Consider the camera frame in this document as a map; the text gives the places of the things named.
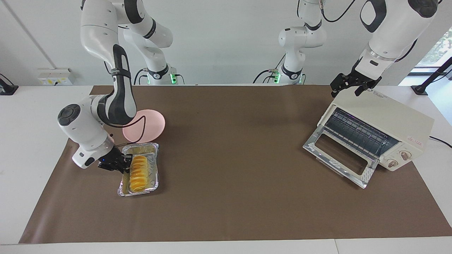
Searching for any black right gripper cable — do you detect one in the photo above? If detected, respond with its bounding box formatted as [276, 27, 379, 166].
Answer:
[106, 113, 146, 146]

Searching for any black left base cable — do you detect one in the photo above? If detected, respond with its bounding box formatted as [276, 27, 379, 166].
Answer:
[252, 55, 287, 84]

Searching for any black right base cable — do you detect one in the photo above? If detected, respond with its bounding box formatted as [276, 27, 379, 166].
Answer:
[133, 68, 186, 86]

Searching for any golden ridged bread loaf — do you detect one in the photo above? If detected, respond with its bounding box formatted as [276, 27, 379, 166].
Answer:
[129, 155, 149, 192]

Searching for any white wall socket box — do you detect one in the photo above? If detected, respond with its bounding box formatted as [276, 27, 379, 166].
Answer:
[38, 68, 75, 86]

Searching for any glass oven door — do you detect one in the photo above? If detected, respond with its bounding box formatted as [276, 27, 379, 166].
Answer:
[303, 125, 379, 189]

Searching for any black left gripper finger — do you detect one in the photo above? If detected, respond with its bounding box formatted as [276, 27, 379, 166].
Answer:
[354, 78, 382, 97]
[330, 73, 353, 98]

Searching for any window with greenery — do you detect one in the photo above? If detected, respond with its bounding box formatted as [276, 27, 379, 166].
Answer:
[417, 28, 452, 67]

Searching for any aluminium foil tray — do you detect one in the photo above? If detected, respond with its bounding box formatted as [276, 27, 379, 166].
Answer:
[118, 142, 159, 197]

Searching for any black oven power cord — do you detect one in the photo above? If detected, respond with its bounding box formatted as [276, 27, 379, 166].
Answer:
[429, 136, 452, 149]

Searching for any cream toaster oven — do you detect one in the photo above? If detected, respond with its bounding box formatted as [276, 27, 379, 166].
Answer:
[316, 86, 435, 172]

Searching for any pink round plate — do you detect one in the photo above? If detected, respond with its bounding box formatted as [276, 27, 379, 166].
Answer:
[123, 109, 166, 144]

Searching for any black desk clamp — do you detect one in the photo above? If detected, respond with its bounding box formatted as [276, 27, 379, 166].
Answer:
[0, 73, 19, 96]

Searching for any metal oven wire rack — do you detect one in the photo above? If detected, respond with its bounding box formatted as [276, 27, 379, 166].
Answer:
[325, 108, 399, 158]

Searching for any brown table mat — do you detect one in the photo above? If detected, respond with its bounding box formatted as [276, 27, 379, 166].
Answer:
[18, 85, 452, 244]

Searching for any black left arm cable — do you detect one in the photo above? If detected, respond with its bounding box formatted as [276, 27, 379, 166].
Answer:
[297, 0, 357, 23]

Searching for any black base cable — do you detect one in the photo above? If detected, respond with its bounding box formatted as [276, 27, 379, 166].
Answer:
[133, 68, 186, 86]
[252, 55, 287, 84]

